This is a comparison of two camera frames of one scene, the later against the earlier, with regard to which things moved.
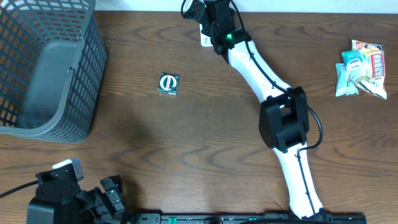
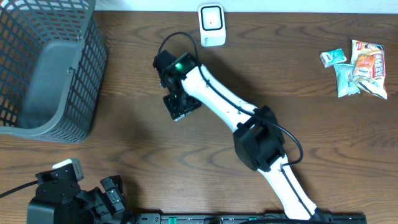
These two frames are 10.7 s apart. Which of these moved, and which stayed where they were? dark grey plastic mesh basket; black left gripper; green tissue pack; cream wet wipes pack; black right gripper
Moved: green tissue pack; black right gripper
Stayed: dark grey plastic mesh basket; cream wet wipes pack; black left gripper
